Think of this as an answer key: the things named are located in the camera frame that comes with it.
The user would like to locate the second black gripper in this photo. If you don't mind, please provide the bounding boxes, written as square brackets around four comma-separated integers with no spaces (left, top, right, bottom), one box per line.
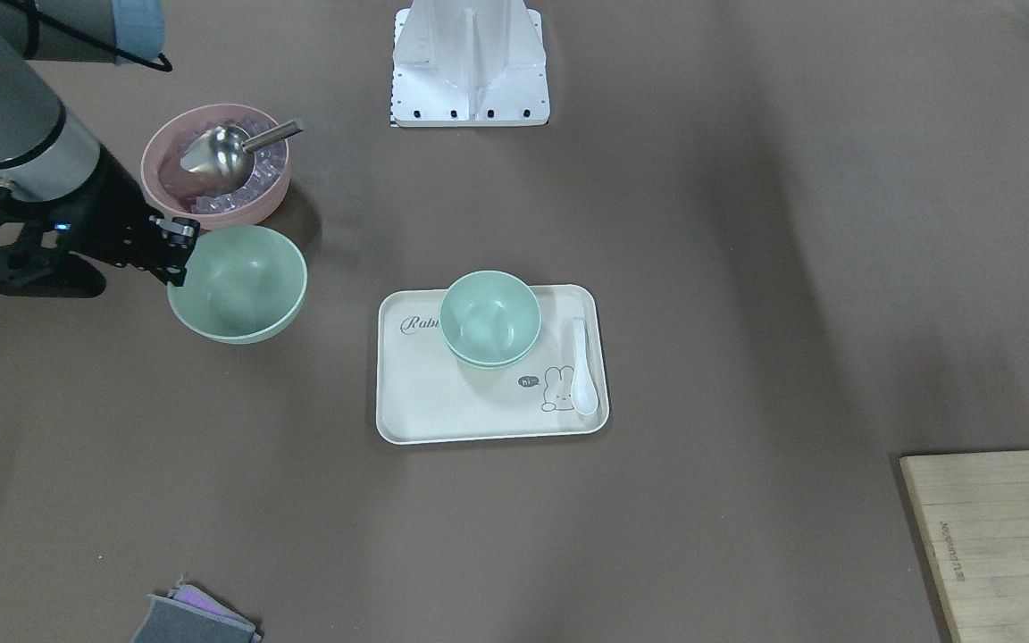
[0,149,201,298]

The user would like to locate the green bowl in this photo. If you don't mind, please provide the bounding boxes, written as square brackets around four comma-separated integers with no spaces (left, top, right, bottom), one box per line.
[167,225,309,345]
[445,341,534,369]
[439,270,543,346]

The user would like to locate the second grey blue robot arm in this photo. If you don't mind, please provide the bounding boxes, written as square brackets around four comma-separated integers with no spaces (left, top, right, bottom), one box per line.
[0,1,200,298]

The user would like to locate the pink bowl with ice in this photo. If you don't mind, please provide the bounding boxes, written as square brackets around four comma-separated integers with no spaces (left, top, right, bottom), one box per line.
[139,103,291,230]

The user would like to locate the metal ice scoop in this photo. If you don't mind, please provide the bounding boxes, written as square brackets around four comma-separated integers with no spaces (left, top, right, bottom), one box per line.
[177,119,304,180]

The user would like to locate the cream rabbit tray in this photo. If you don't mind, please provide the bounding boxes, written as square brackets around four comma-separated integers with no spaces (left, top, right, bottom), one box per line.
[375,284,611,445]

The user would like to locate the green bowl on tray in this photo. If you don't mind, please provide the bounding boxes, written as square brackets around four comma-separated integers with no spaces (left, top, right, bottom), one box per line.
[445,341,534,369]

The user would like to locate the grey and purple cloths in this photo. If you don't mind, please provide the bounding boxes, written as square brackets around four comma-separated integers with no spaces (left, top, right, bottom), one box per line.
[130,580,263,642]

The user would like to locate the white ceramic spoon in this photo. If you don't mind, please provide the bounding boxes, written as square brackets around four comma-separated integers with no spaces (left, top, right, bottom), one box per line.
[571,317,599,416]

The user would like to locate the wooden cutting board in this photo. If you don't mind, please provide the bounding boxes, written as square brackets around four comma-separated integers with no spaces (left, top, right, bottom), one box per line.
[899,449,1029,642]

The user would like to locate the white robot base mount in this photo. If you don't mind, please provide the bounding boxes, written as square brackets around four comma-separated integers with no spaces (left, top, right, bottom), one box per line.
[389,1,551,128]

